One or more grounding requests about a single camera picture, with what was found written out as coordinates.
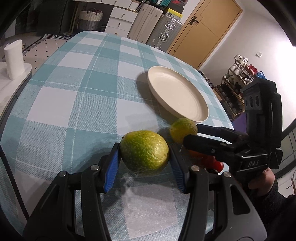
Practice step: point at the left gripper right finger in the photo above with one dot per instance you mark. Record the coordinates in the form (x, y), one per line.
(218, 208)

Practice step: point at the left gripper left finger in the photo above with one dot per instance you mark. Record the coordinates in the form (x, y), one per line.
(54, 216)

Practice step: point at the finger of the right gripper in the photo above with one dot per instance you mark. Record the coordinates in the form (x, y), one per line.
(219, 132)
(220, 150)

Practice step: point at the yellow green passion fruit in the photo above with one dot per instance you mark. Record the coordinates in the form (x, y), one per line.
(181, 128)

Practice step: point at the large green passion fruit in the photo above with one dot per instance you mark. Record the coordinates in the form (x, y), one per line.
(145, 153)

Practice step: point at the red tomato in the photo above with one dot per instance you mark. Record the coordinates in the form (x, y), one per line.
(206, 162)

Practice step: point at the right hand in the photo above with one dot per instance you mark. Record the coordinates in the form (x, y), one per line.
(263, 184)

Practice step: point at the purple bag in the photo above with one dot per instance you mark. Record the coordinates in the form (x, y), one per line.
(240, 123)

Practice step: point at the cream oval plate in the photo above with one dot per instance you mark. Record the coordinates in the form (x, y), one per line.
(177, 94)

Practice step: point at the tea set shelf rack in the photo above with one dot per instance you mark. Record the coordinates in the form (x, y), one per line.
(240, 74)

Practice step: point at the wooden door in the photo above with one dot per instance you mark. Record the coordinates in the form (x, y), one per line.
(203, 31)

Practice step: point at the silver suitcase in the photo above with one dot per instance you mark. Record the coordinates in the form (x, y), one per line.
(164, 32)

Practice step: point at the teal plaid tablecloth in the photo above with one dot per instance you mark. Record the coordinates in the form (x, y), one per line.
(89, 93)

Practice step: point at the beige suitcase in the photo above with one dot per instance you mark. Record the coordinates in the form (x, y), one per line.
(144, 23)

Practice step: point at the white drawer cabinet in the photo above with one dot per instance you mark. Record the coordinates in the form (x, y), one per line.
(122, 16)

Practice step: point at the woven laundry basket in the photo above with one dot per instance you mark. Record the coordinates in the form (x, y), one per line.
(89, 20)

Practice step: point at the white paper towel roll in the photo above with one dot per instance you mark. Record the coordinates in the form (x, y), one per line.
(14, 59)

